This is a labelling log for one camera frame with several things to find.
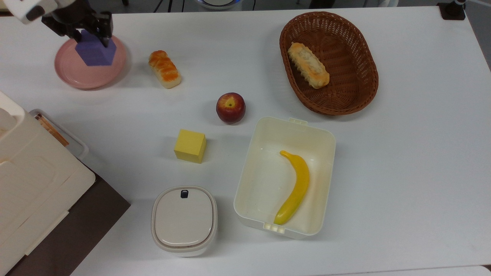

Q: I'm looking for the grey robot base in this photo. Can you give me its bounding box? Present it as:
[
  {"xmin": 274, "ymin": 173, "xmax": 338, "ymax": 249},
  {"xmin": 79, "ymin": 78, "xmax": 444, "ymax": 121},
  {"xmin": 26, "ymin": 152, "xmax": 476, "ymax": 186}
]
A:
[{"xmin": 195, "ymin": 0, "xmax": 243, "ymax": 10}]

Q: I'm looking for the yellow banana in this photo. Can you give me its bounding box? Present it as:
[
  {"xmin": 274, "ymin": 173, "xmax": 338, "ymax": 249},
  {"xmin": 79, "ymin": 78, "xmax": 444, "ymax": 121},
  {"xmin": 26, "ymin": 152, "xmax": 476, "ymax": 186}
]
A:
[{"xmin": 273, "ymin": 150, "xmax": 310, "ymax": 226}]

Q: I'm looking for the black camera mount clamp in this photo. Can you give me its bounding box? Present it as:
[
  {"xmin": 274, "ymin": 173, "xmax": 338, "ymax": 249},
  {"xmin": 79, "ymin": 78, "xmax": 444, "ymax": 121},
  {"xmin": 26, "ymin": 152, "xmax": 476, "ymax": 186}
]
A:
[{"xmin": 437, "ymin": 0, "xmax": 467, "ymax": 21}]

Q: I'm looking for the pale long bread roll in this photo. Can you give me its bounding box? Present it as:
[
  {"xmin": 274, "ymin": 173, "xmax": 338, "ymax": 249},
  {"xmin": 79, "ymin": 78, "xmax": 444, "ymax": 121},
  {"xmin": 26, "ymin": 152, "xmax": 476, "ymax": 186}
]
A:
[{"xmin": 288, "ymin": 42, "xmax": 330, "ymax": 89}]

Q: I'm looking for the white lidded container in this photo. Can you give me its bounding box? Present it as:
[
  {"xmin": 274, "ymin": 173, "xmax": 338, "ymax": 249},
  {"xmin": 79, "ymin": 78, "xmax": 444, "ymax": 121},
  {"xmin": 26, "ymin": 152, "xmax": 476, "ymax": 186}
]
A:
[{"xmin": 151, "ymin": 186, "xmax": 218, "ymax": 258}]

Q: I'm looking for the white open plastic box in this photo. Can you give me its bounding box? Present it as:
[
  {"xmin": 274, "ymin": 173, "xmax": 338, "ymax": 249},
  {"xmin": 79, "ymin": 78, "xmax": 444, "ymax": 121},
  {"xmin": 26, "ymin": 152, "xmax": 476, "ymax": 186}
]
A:
[{"xmin": 233, "ymin": 117, "xmax": 336, "ymax": 240}]

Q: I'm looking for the cream plastic lid stack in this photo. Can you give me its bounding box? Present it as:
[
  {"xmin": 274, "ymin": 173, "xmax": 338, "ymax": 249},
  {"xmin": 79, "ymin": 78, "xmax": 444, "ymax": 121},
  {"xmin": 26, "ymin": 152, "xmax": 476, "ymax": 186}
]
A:
[{"xmin": 0, "ymin": 91, "xmax": 96, "ymax": 266}]

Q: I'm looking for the dark brown wooden crate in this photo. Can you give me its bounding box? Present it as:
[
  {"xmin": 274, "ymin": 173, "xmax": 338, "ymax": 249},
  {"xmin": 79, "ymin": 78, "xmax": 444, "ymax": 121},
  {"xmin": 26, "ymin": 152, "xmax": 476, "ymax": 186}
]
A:
[{"xmin": 5, "ymin": 172, "xmax": 131, "ymax": 276}]

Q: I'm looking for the brown wicker basket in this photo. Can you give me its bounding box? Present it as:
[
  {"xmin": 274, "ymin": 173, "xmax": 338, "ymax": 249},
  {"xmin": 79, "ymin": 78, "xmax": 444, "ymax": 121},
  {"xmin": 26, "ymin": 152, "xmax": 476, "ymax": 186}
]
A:
[{"xmin": 279, "ymin": 11, "xmax": 379, "ymax": 116}]

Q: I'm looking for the pink plate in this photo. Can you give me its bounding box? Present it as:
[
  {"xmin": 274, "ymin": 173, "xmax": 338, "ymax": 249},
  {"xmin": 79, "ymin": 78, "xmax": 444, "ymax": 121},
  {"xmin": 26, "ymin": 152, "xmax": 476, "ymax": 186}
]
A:
[{"xmin": 54, "ymin": 35, "xmax": 127, "ymax": 90}]

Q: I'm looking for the yellow cube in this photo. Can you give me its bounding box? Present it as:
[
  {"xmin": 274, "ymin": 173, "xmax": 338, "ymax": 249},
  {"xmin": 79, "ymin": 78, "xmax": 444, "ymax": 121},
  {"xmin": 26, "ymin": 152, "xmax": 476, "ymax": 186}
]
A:
[{"xmin": 174, "ymin": 129, "xmax": 207, "ymax": 164}]

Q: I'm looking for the orange glazed bread loaf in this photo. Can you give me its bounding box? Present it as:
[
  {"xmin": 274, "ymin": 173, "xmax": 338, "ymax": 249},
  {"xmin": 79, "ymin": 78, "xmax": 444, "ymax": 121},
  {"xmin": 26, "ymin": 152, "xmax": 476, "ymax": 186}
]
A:
[{"xmin": 148, "ymin": 50, "xmax": 182, "ymax": 89}]

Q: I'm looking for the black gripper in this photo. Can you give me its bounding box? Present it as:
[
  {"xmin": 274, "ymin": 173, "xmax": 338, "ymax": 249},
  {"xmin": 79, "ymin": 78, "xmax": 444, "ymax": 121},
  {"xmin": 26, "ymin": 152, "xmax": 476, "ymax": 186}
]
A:
[{"xmin": 41, "ymin": 0, "xmax": 114, "ymax": 48}]

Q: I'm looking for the red apple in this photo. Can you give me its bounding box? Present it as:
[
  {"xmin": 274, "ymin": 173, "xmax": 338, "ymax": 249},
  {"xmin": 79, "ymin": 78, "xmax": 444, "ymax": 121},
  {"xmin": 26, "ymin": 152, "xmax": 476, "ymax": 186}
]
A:
[{"xmin": 216, "ymin": 92, "xmax": 246, "ymax": 125}]

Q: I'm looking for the clear pocket with brown strip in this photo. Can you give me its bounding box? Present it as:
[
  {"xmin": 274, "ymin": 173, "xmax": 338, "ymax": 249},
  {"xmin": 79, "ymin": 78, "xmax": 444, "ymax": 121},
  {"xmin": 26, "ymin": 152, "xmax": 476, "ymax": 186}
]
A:
[{"xmin": 29, "ymin": 109, "xmax": 89, "ymax": 161}]

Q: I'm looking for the purple cube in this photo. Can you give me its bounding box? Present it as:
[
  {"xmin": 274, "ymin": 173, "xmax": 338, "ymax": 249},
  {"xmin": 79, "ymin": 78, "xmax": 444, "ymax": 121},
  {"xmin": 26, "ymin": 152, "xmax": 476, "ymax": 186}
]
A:
[{"xmin": 75, "ymin": 30, "xmax": 117, "ymax": 67}]

